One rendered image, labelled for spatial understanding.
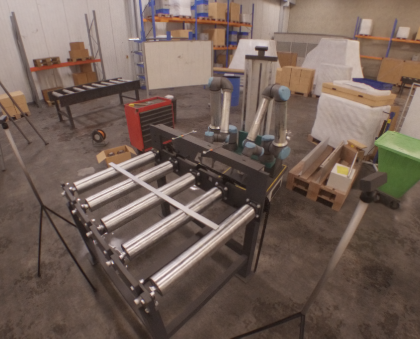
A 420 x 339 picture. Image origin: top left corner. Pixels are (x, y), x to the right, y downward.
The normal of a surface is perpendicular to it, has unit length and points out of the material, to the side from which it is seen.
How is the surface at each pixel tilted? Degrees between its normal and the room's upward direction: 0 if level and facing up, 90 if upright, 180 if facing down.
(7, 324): 0
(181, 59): 90
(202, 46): 90
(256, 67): 90
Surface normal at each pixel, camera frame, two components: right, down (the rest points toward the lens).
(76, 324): 0.00, -0.85
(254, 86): -0.58, 0.43
